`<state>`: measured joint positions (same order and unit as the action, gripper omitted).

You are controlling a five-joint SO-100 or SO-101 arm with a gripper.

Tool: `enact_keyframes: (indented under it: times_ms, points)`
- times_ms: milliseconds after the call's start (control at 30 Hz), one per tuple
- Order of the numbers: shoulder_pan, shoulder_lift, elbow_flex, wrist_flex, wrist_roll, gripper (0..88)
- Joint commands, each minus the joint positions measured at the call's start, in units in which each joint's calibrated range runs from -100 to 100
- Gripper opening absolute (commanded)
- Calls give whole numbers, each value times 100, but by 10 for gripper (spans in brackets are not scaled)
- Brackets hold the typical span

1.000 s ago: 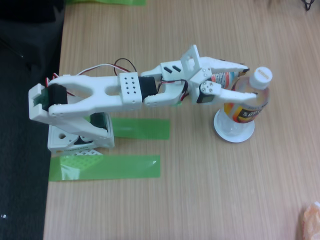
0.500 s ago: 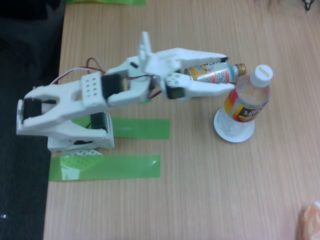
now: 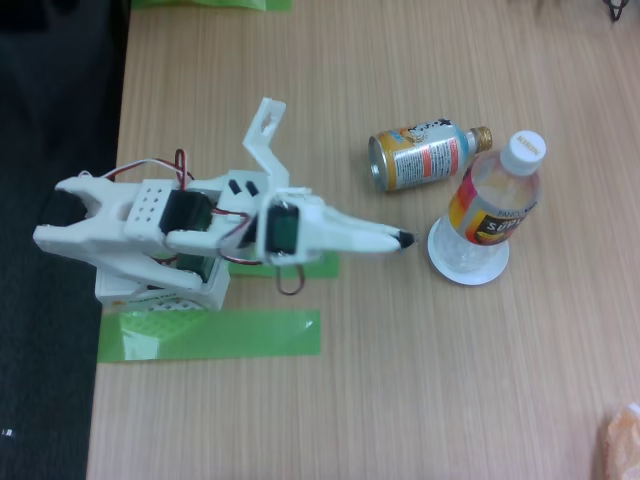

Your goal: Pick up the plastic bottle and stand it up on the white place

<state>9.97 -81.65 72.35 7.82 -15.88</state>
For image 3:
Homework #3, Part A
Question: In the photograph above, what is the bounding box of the long green tape strip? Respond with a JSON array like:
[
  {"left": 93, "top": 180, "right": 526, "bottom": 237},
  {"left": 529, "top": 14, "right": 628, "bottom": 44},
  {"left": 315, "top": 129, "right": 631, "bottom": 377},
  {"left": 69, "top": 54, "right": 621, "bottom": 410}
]
[{"left": 97, "top": 308, "right": 322, "bottom": 365}]

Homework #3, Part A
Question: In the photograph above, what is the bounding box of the small white round plate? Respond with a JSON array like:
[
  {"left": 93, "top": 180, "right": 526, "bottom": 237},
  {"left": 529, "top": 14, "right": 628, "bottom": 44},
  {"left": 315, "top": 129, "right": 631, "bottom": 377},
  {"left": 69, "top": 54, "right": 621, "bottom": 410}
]
[{"left": 426, "top": 214, "right": 512, "bottom": 287}]

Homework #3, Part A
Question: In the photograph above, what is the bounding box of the short green tape strip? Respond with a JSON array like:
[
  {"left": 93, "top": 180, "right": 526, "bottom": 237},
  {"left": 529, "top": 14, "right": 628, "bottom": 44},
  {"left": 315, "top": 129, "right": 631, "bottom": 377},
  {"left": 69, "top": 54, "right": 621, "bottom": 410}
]
[{"left": 228, "top": 249, "right": 341, "bottom": 280}]

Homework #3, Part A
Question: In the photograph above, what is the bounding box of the orange plastic bag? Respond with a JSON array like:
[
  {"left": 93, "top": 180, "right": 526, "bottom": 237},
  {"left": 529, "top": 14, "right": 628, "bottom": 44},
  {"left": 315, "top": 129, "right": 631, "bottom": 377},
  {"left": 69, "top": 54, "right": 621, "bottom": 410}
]
[{"left": 602, "top": 402, "right": 640, "bottom": 480}]

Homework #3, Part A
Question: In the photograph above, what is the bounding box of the white empty camera mount bracket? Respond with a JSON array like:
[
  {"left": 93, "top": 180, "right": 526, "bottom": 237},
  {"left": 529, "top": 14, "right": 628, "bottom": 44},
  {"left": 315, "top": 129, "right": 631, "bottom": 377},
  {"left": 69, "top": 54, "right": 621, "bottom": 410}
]
[{"left": 241, "top": 96, "right": 293, "bottom": 192}]

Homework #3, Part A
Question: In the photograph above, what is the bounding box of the green tape at table edge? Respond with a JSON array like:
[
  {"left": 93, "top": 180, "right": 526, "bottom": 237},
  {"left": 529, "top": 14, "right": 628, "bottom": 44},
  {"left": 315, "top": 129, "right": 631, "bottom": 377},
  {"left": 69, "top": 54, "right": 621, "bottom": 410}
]
[{"left": 130, "top": 0, "right": 293, "bottom": 14}]

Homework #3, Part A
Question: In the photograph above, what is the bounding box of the black cable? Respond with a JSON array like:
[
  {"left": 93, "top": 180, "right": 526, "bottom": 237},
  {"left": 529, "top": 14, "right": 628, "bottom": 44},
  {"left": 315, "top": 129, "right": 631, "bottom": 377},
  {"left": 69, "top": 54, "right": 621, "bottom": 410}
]
[{"left": 601, "top": 0, "right": 630, "bottom": 24}]

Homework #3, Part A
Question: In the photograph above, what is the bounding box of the clear plastic bottle orange label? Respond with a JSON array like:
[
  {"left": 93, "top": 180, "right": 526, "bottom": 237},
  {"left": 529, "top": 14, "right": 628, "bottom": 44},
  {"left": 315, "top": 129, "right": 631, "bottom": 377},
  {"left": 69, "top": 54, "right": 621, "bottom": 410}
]
[{"left": 432, "top": 128, "right": 548, "bottom": 274}]

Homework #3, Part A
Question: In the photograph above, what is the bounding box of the metal bottle can gold cap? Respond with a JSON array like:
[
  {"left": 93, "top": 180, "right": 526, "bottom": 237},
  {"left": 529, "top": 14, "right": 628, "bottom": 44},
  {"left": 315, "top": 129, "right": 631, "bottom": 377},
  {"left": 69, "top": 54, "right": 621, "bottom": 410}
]
[{"left": 368, "top": 116, "right": 495, "bottom": 194}]

